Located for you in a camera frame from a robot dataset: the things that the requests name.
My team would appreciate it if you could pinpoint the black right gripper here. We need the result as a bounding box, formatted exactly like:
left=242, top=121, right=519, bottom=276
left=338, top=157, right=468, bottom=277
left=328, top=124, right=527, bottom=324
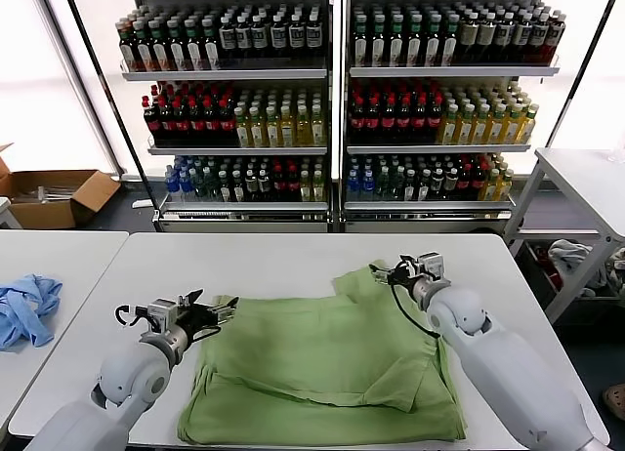
left=368, top=260, right=424, bottom=290

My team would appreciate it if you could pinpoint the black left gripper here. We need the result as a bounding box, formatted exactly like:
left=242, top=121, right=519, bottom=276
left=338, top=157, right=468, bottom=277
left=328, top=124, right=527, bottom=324
left=175, top=288, right=240, bottom=346

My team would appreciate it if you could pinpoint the light green printed t-shirt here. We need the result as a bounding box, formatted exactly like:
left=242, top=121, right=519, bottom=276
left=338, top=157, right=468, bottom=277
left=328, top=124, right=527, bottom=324
left=175, top=259, right=469, bottom=445

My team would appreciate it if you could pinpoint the green tinted water bottle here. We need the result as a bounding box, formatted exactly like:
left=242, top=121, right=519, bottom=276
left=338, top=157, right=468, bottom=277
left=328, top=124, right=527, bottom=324
left=389, top=164, right=404, bottom=202
left=191, top=165, right=207, bottom=203
left=205, top=165, right=221, bottom=203
left=375, top=164, right=391, bottom=202

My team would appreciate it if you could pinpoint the small dark bottle white label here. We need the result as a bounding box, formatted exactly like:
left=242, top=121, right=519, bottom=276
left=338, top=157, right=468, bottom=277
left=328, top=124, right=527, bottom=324
left=231, top=165, right=247, bottom=203
left=402, top=165, right=418, bottom=202
left=218, top=165, right=233, bottom=203
left=416, top=165, right=432, bottom=202

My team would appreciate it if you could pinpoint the blue drink bottle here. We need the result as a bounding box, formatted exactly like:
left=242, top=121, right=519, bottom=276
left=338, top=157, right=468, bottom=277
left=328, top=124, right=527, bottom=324
left=345, top=164, right=361, bottom=202
left=359, top=164, right=376, bottom=202
left=163, top=165, right=180, bottom=203
left=178, top=165, right=193, bottom=203

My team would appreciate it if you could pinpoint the dark bottle black-white label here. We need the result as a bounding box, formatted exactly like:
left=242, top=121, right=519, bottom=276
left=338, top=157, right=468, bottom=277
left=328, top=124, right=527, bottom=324
left=288, top=14, right=308, bottom=71
left=306, top=14, right=325, bottom=71
left=511, top=12, right=532, bottom=66
left=244, top=164, right=260, bottom=203
left=430, top=163, right=445, bottom=202
left=235, top=15, right=255, bottom=71
left=443, top=163, right=459, bottom=202
left=218, top=15, right=238, bottom=71
left=271, top=14, right=290, bottom=71
left=258, top=164, right=273, bottom=203
left=528, top=12, right=549, bottom=66
left=253, top=15, right=272, bottom=71

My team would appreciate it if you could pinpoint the red-cap cola bottle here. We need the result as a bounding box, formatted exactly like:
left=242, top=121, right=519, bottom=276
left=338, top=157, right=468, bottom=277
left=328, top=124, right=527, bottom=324
left=174, top=98, right=192, bottom=147
left=396, top=95, right=414, bottom=145
left=411, top=95, right=430, bottom=145
left=143, top=95, right=163, bottom=147
left=457, top=160, right=473, bottom=202
left=271, top=161, right=287, bottom=203
left=471, top=160, right=486, bottom=202
left=350, top=95, right=367, bottom=145
left=203, top=97, right=221, bottom=147
left=218, top=97, right=236, bottom=147
left=188, top=98, right=206, bottom=147
left=159, top=98, right=178, bottom=147
left=285, top=161, right=301, bottom=203
left=365, top=95, right=383, bottom=145
left=427, top=95, right=444, bottom=145
left=381, top=95, right=398, bottom=145

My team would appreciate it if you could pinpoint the dark red garment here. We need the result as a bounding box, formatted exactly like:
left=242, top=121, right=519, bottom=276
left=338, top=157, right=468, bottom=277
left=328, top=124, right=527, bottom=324
left=531, top=245, right=558, bottom=286

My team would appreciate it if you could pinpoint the open brown cardboard box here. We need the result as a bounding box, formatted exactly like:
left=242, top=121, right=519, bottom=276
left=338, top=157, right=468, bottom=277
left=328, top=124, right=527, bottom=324
left=0, top=143, right=122, bottom=230

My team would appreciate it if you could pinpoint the crumpled light blue garment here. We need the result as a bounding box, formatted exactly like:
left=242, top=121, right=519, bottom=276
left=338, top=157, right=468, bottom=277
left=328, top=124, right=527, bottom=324
left=0, top=273, right=64, bottom=352

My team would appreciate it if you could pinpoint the grey-white cloth pile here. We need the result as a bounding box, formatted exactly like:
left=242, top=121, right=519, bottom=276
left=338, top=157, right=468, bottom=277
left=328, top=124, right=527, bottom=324
left=546, top=238, right=595, bottom=296

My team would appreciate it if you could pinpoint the white packing material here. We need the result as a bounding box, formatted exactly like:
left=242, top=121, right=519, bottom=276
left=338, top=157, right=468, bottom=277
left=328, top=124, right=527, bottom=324
left=12, top=185, right=82, bottom=206

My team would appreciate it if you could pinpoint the grey metal shelving unit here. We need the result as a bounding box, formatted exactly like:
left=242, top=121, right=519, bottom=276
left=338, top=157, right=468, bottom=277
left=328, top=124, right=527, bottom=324
left=92, top=0, right=336, bottom=235
left=339, top=0, right=563, bottom=235

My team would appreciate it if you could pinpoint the green-cap dark tea bottle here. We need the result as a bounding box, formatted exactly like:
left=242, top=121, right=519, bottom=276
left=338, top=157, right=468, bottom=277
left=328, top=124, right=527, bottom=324
left=167, top=20, right=187, bottom=73
left=134, top=21, right=153, bottom=73
left=369, top=12, right=389, bottom=69
left=388, top=12, right=406, bottom=69
left=405, top=12, right=425, bottom=69
left=149, top=20, right=170, bottom=73
left=352, top=12, right=370, bottom=69
left=424, top=12, right=443, bottom=69
left=441, top=14, right=460, bottom=67
left=184, top=19, right=204, bottom=73
left=201, top=19, right=221, bottom=73

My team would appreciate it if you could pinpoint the grey patterned cloth pile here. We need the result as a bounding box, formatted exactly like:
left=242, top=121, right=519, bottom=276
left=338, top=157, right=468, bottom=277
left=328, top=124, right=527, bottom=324
left=604, top=248, right=625, bottom=289

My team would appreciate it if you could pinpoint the dark bottle beige label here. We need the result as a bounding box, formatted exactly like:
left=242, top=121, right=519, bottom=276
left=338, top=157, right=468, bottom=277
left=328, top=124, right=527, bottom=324
left=494, top=12, right=514, bottom=66
left=477, top=12, right=497, bottom=66
left=458, top=12, right=479, bottom=66

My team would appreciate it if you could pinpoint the brown clog shoe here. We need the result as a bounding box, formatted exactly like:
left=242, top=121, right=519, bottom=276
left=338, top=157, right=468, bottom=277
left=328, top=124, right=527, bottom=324
left=603, top=383, right=625, bottom=409

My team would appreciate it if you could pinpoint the reddish tea bottle white label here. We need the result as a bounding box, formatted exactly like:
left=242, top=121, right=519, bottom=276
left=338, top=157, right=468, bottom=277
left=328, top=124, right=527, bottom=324
left=119, top=24, right=138, bottom=73

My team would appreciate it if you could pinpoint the reddish drink bottle white label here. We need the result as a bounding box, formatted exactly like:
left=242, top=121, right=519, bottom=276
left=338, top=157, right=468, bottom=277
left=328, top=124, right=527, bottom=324
left=545, top=12, right=567, bottom=66

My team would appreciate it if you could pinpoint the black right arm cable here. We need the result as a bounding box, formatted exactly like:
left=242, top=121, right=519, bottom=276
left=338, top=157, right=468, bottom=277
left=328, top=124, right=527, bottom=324
left=390, top=282, right=443, bottom=343

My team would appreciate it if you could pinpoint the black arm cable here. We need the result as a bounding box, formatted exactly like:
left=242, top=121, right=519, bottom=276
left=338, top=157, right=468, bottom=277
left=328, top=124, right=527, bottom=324
left=114, top=304, right=150, bottom=328
left=390, top=282, right=443, bottom=343

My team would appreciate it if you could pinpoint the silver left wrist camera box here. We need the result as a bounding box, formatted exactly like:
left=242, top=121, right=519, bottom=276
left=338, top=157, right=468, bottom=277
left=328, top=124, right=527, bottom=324
left=146, top=299, right=178, bottom=333

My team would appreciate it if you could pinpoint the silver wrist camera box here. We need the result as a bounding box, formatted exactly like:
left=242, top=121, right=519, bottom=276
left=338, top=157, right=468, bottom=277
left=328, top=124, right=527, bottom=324
left=419, top=252, right=448, bottom=280
left=146, top=299, right=178, bottom=333

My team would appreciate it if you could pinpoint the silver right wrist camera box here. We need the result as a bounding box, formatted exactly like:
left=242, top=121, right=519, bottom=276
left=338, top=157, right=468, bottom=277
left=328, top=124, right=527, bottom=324
left=419, top=252, right=448, bottom=280

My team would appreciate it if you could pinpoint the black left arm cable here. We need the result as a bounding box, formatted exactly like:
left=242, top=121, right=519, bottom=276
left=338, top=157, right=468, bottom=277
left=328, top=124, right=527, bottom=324
left=114, top=304, right=150, bottom=328

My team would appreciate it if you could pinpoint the white metal-frame side table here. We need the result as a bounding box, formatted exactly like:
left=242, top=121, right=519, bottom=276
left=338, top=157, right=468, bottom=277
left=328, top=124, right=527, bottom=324
left=502, top=146, right=625, bottom=325

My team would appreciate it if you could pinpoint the black slanted frame pole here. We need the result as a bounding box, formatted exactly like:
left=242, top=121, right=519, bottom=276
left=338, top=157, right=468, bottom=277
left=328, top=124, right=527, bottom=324
left=544, top=0, right=620, bottom=148
left=62, top=0, right=157, bottom=213

